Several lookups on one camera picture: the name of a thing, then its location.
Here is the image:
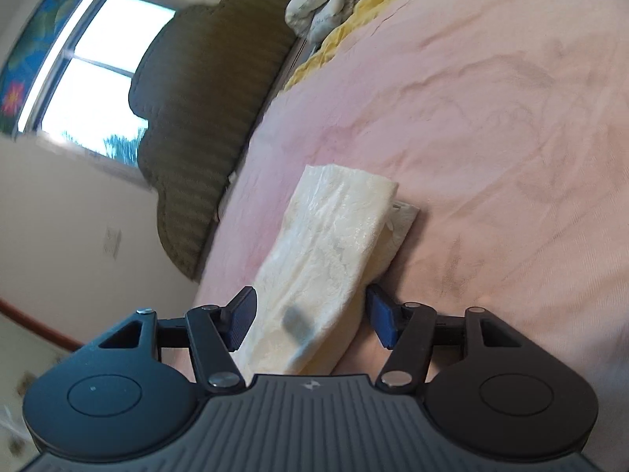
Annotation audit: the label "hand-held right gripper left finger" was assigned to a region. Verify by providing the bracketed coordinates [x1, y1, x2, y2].
[86, 286, 258, 395]

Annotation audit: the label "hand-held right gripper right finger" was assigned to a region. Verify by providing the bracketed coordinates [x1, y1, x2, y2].
[364, 282, 535, 397]

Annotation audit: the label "cream patterned pants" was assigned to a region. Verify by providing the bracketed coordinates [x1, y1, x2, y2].
[235, 163, 421, 376]

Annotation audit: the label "olive green padded headboard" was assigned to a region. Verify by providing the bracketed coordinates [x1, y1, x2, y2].
[129, 0, 310, 283]

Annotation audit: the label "pink bed blanket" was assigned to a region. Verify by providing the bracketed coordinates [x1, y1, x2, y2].
[189, 0, 629, 453]

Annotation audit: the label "yellow quilted blanket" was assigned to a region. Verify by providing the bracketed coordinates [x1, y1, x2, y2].
[282, 0, 458, 92]

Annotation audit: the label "blue floral window curtain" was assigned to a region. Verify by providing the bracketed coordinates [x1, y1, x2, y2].
[0, 0, 104, 136]

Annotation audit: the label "white wall socket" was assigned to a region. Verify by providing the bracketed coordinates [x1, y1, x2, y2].
[102, 226, 122, 259]

